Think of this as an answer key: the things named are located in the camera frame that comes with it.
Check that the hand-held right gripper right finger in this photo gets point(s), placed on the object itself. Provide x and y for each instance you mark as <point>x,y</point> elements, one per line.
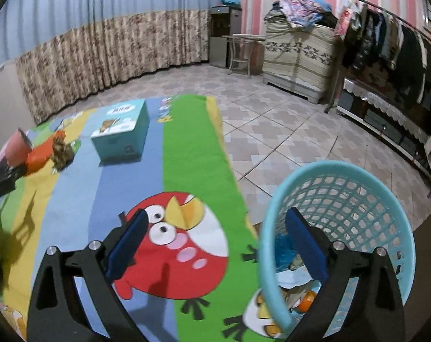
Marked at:
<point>308,245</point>

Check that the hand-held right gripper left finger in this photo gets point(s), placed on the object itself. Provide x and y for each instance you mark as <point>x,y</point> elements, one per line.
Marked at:
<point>129,245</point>

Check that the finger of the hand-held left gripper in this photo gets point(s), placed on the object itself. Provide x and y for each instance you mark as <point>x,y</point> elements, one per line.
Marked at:
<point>1,183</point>

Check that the blue mesh bath sponge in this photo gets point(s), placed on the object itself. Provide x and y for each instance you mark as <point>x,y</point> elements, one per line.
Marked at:
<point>285,253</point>

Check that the light blue plastic basket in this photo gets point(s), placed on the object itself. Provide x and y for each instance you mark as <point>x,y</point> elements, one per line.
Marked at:
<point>267,256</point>

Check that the beige dark-striped snack wrapper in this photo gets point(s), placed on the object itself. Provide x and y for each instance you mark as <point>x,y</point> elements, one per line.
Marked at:
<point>292,295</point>

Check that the orange fruit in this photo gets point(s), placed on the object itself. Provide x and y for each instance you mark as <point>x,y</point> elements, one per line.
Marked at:
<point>307,301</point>

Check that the pink cup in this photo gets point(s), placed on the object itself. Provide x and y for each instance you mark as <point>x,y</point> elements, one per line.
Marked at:
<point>17,148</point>

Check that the orange plush toy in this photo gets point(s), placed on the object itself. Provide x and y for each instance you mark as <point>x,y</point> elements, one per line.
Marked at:
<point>39,158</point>

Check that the crumpled brown wrapper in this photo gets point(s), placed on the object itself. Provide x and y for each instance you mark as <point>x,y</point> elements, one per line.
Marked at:
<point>62,153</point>

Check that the white cabinet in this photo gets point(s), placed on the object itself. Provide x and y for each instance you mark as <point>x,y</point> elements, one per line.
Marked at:
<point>1,107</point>

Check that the colourful cartoon printed mat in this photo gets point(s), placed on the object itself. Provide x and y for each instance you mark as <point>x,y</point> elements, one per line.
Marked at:
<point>190,149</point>

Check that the light blue tissue box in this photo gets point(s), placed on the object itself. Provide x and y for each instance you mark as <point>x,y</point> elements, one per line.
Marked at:
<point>119,121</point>

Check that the low dark cabinet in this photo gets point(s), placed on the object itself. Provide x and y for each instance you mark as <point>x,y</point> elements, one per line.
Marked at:
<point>379,121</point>

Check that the white lace cloth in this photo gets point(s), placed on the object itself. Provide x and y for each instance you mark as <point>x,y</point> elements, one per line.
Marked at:
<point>383,103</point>

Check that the cabinet under patterned cloth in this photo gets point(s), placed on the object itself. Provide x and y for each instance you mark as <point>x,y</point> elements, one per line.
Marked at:
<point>297,60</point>

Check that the blue curtain with floral hem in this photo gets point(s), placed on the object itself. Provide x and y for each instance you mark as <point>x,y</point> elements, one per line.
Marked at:
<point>94,7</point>

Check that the row of hanging clothes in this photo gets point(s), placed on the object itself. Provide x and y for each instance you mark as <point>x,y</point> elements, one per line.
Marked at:
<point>411,53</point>

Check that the small white folding table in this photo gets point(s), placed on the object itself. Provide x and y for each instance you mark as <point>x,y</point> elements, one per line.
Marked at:
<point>244,36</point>

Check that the grey water dispenser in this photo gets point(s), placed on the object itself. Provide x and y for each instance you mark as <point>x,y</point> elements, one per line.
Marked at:
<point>219,42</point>

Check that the pink hanging bag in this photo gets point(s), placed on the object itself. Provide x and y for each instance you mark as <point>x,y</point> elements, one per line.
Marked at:
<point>343,23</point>

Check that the floral blue quilt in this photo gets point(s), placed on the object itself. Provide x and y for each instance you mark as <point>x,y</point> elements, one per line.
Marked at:
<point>304,7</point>

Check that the metal clothes rack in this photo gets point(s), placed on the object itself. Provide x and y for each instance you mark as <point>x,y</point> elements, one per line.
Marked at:
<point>379,9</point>

